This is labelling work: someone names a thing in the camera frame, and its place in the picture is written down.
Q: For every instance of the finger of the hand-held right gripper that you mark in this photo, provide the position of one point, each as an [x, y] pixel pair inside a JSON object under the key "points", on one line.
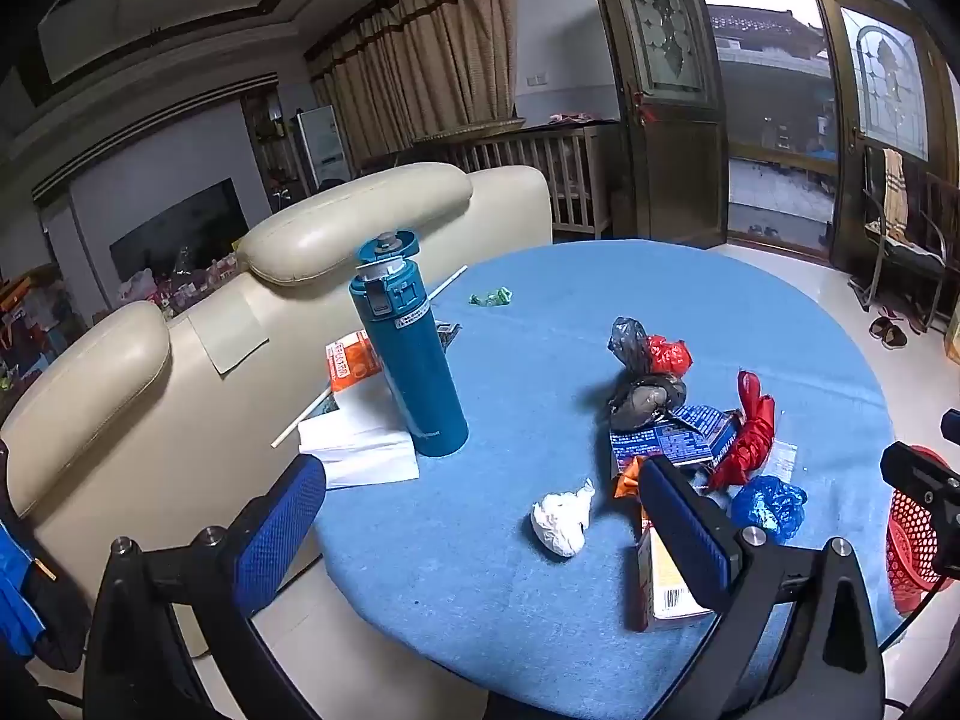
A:
{"points": [[919, 472], [952, 422]]}

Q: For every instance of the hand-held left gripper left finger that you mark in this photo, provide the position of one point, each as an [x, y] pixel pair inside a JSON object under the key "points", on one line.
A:
{"points": [[274, 540]]}

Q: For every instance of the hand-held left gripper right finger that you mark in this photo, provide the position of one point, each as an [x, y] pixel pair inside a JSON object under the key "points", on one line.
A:
{"points": [[682, 525]]}

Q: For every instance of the orange carton with barcode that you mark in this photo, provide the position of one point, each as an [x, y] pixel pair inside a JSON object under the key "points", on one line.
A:
{"points": [[664, 585]]}

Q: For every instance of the orange snack wrapper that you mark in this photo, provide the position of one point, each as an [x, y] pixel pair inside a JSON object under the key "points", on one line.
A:
{"points": [[626, 480]]}

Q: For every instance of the red mesh plastic basket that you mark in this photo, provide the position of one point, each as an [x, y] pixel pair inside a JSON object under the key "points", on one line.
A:
{"points": [[911, 559]]}

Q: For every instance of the blue plastic bag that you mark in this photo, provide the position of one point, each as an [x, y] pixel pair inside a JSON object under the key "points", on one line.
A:
{"points": [[769, 506]]}

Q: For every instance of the small blue cardboard box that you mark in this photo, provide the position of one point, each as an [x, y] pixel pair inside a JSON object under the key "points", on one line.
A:
{"points": [[716, 427]]}

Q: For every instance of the long red plastic bag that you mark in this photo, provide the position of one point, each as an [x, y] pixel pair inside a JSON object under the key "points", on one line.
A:
{"points": [[750, 435]]}

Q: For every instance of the clear plastic wrapper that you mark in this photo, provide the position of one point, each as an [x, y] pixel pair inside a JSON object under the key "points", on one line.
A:
{"points": [[784, 457]]}

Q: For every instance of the white tissue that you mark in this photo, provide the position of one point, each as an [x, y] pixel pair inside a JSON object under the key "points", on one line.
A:
{"points": [[559, 521]]}

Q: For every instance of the grey plastic bag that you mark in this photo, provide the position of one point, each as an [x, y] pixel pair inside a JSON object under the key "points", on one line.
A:
{"points": [[660, 397]]}

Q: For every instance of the small black plastic bag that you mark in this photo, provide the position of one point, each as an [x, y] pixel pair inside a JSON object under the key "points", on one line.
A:
{"points": [[624, 401]]}

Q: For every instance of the small red plastic bag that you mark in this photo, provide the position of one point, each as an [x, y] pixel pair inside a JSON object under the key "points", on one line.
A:
{"points": [[667, 356]]}

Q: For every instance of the large black plastic bag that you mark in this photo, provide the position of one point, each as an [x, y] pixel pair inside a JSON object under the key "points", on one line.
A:
{"points": [[628, 345]]}

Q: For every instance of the yellow cardboard box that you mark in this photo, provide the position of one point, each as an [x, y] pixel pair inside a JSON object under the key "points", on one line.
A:
{"points": [[953, 337]]}

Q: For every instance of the brown slipper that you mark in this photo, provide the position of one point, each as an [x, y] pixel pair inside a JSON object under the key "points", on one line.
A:
{"points": [[894, 337], [879, 326]]}

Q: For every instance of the thin white stick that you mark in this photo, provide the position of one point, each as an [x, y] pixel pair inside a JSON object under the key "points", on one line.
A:
{"points": [[300, 424]]}

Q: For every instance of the white paper stack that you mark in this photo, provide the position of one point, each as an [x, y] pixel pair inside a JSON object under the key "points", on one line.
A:
{"points": [[360, 454]]}

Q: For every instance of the cream leather sofa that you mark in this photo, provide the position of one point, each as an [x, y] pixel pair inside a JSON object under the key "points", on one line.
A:
{"points": [[225, 420]]}

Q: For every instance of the metal chair with cushion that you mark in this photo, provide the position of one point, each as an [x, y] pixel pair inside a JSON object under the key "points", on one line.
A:
{"points": [[904, 251]]}

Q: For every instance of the orange and white box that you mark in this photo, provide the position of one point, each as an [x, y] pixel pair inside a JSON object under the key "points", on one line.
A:
{"points": [[349, 364]]}

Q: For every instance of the dark metal chair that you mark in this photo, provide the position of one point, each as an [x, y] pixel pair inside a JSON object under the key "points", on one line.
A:
{"points": [[943, 225]]}

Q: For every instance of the beige patch on sofa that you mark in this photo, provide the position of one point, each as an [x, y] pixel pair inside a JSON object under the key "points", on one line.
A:
{"points": [[225, 330]]}

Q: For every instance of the teal thermos bottle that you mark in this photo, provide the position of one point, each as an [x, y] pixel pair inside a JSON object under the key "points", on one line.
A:
{"points": [[420, 375]]}

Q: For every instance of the striped beige towel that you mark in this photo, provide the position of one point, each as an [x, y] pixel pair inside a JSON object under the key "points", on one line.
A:
{"points": [[894, 195]]}

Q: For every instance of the blue and black jacket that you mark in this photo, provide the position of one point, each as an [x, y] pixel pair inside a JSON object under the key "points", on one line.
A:
{"points": [[19, 585]]}

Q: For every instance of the green candy wrapper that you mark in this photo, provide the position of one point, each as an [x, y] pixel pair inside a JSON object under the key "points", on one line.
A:
{"points": [[491, 297]]}

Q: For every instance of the black television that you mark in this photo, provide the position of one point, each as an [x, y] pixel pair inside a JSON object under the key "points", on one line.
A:
{"points": [[180, 229]]}

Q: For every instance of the wooden crib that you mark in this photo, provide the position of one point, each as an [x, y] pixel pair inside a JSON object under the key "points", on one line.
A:
{"points": [[540, 165]]}

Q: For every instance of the open wooden glass door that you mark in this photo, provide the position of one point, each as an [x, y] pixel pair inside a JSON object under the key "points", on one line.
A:
{"points": [[675, 135]]}

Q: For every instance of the white standing air conditioner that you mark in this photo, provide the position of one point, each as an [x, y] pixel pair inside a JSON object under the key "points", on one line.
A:
{"points": [[322, 146]]}

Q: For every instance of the dark display cabinet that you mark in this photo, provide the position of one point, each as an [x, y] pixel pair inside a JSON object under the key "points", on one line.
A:
{"points": [[270, 142]]}

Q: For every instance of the pink clothes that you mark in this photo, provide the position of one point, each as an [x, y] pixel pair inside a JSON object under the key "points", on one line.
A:
{"points": [[574, 118]]}

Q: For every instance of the beige curtain with red stripe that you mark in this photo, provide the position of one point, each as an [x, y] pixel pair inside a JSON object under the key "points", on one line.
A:
{"points": [[420, 67]]}

